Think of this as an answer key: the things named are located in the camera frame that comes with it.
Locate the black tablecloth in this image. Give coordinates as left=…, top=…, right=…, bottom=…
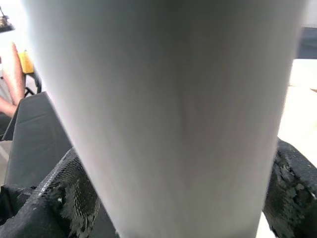
left=0, top=26, right=317, bottom=189

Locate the white plastic table leg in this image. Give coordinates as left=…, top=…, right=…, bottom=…
left=21, top=0, right=304, bottom=238

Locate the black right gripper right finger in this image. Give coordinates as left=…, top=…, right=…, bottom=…
left=262, top=138, right=317, bottom=238

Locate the yellow object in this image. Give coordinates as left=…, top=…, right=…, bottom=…
left=18, top=49, right=35, bottom=74

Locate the person bare leg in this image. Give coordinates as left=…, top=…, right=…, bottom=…
left=0, top=42, right=27, bottom=117

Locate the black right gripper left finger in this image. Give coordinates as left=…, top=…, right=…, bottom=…
left=0, top=147, right=119, bottom=238

